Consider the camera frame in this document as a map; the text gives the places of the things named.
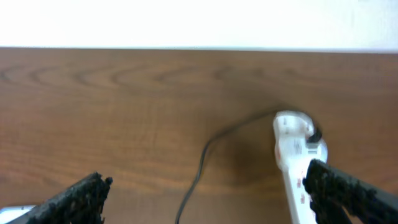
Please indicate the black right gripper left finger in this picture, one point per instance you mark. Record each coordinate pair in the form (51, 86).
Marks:
(81, 203)

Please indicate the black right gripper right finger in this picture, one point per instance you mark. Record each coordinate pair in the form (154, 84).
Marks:
(336, 195)

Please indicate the white power strip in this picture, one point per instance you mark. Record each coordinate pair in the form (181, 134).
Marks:
(297, 197)

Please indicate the white USB wall charger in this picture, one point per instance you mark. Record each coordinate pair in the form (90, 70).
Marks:
(297, 140)

